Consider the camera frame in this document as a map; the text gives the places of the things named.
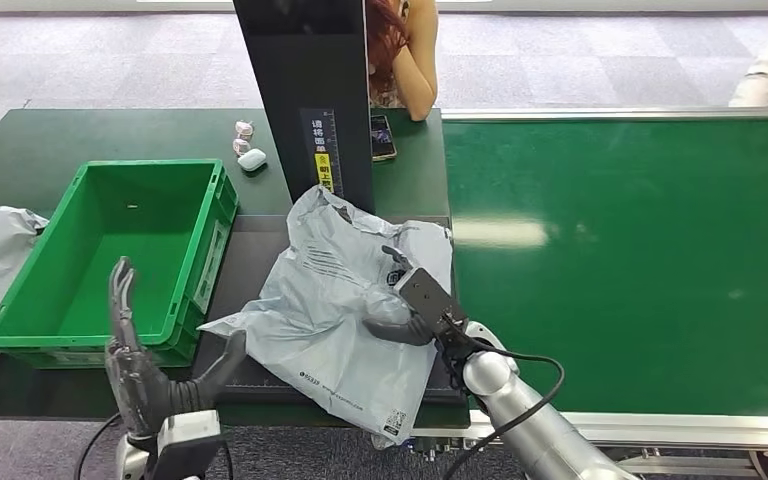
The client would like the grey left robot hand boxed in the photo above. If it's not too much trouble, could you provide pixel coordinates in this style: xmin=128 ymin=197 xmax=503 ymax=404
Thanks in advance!
xmin=104 ymin=256 xmax=248 ymax=439

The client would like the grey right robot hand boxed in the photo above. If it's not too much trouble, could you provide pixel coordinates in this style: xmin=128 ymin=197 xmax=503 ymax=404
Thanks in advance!
xmin=362 ymin=245 xmax=438 ymax=348

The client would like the grey express mailer package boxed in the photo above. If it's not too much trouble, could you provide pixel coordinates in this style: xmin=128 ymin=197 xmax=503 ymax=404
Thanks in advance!
xmin=197 ymin=184 xmax=456 ymax=446

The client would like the green plastic basket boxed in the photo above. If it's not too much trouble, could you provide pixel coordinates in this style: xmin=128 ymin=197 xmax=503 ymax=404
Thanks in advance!
xmin=0 ymin=158 xmax=240 ymax=370

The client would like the black smartphone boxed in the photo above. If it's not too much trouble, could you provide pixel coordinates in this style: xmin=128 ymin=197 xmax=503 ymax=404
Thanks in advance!
xmin=369 ymin=114 xmax=399 ymax=164

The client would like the white earbuds case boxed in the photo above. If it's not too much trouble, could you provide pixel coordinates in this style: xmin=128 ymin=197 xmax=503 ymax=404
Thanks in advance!
xmin=237 ymin=148 xmax=269 ymax=174

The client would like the green conveyor belt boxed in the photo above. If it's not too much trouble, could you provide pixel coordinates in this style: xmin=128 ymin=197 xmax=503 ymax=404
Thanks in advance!
xmin=410 ymin=107 xmax=768 ymax=473

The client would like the black scanner column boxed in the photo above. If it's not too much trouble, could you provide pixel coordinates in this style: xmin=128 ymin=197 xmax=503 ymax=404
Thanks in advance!
xmin=232 ymin=0 xmax=377 ymax=215

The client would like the person leaning on table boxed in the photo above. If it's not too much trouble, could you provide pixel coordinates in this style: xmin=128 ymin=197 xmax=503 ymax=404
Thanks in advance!
xmin=364 ymin=0 xmax=440 ymax=123

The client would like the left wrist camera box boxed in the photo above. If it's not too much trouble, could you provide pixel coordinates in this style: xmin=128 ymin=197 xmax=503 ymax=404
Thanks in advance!
xmin=144 ymin=409 xmax=226 ymax=480

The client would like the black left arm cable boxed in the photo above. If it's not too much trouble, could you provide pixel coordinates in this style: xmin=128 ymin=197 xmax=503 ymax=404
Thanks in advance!
xmin=73 ymin=413 xmax=124 ymax=480

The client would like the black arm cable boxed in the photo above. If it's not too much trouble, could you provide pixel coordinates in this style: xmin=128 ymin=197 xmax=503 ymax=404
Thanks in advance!
xmin=73 ymin=413 xmax=124 ymax=480
xmin=439 ymin=329 xmax=566 ymax=480

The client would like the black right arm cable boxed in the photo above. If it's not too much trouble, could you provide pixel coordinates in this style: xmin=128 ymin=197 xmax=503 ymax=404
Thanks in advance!
xmin=439 ymin=329 xmax=566 ymax=480

